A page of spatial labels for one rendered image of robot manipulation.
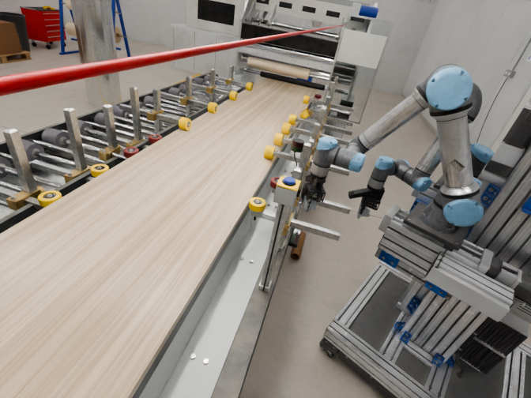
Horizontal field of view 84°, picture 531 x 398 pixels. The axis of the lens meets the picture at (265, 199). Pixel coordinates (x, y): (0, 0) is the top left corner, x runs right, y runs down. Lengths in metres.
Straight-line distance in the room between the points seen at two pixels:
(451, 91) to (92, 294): 1.22
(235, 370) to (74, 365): 0.46
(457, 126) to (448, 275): 0.56
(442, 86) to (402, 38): 9.39
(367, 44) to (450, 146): 2.85
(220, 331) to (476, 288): 0.97
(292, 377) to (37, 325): 1.32
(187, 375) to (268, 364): 0.82
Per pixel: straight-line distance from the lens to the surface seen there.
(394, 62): 10.48
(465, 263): 1.44
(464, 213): 1.21
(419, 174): 1.50
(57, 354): 0.96
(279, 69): 4.03
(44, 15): 9.30
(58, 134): 2.20
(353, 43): 3.87
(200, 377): 1.18
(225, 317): 1.29
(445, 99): 1.07
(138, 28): 12.01
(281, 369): 1.92
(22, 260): 1.22
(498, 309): 1.38
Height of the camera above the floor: 1.69
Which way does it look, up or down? 33 degrees down
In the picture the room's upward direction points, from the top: 11 degrees clockwise
